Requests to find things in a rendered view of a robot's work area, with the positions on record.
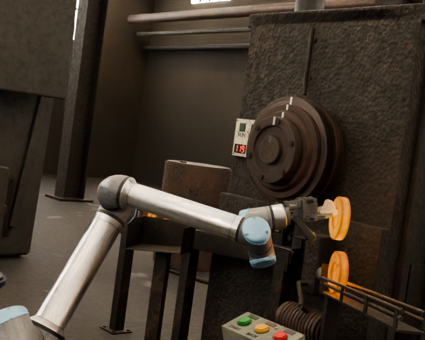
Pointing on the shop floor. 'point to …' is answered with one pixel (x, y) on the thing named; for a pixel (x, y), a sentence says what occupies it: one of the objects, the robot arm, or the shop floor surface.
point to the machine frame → (351, 158)
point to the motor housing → (299, 320)
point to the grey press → (23, 100)
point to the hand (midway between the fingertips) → (339, 212)
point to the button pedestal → (232, 328)
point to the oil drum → (195, 193)
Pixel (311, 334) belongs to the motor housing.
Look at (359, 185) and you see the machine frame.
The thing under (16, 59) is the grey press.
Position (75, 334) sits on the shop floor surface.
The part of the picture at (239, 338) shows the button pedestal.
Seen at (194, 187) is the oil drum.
